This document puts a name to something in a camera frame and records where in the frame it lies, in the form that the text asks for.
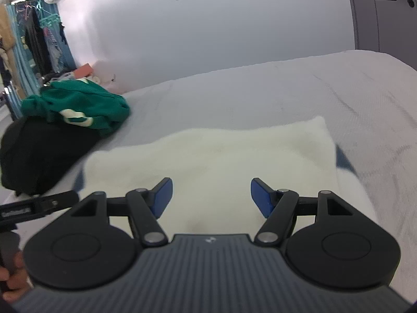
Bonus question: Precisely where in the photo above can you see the black garment pile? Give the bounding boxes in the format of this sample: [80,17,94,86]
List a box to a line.
[1,117,100,196]

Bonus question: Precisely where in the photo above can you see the green garment with cream letter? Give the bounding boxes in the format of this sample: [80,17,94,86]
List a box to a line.
[21,79,130,138]

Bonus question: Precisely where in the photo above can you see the person's left hand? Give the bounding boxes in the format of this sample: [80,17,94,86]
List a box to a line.
[0,251,32,303]

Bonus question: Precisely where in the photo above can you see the pink box on floor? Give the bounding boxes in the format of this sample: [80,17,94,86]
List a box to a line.
[73,64,93,79]

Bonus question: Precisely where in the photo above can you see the hanging clothes on rack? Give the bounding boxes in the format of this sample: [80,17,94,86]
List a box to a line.
[1,0,77,120]

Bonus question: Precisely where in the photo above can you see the grey bedroom door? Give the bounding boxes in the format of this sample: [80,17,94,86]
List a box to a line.
[350,0,416,69]

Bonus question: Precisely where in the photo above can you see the cream white fleece garment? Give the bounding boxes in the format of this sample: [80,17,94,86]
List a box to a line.
[80,117,377,236]

